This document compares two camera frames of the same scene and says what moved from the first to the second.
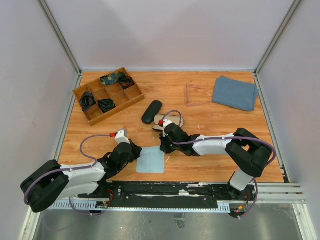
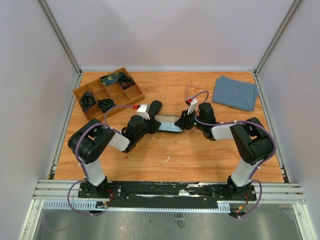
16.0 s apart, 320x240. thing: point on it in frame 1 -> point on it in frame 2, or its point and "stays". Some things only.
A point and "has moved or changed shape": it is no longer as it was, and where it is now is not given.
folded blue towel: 235,93 stays
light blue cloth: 151,160 has moved or changed shape
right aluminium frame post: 280,28 stays
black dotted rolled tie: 106,104 stays
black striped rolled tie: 87,100 stays
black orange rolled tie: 125,81 stays
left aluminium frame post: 60,35 stays
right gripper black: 163,146 -> 183,122
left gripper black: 136,151 -> 154,125
